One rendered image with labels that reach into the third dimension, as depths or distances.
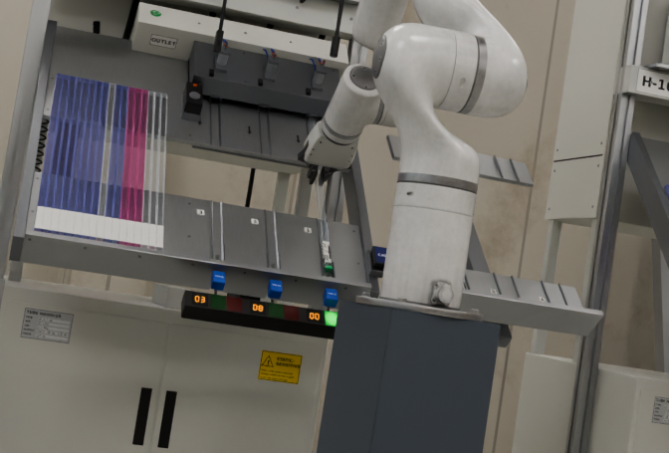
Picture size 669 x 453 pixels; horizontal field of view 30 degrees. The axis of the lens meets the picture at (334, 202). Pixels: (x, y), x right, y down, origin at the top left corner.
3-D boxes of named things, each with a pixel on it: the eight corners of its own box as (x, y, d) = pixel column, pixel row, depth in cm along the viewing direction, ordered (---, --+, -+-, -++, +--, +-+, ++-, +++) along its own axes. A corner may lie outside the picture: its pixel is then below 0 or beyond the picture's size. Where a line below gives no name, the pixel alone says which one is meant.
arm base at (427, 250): (506, 326, 180) (525, 199, 182) (389, 308, 173) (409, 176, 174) (443, 315, 198) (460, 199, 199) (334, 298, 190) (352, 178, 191)
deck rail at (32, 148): (19, 262, 229) (24, 237, 225) (8, 260, 229) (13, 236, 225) (53, 43, 282) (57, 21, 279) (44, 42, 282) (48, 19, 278)
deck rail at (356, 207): (370, 314, 246) (380, 293, 242) (360, 313, 246) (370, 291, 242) (339, 99, 299) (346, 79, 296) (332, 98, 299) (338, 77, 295)
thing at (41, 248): (360, 313, 246) (371, 288, 241) (19, 262, 229) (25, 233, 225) (359, 309, 247) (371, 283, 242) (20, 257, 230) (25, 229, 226)
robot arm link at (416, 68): (488, 193, 182) (512, 34, 184) (367, 171, 178) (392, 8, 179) (460, 196, 194) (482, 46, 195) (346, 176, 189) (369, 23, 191)
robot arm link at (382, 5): (442, -22, 241) (398, 117, 255) (363, -38, 237) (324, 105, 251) (453, -4, 233) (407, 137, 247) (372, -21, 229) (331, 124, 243)
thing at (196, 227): (363, 299, 245) (368, 288, 243) (22, 247, 228) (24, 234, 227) (354, 234, 259) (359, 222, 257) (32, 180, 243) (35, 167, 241)
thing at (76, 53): (343, 186, 274) (350, 168, 271) (39, 132, 258) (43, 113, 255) (332, 97, 299) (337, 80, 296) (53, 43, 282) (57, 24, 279)
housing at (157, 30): (332, 111, 297) (348, 63, 288) (126, 72, 284) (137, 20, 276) (329, 91, 303) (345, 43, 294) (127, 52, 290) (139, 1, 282)
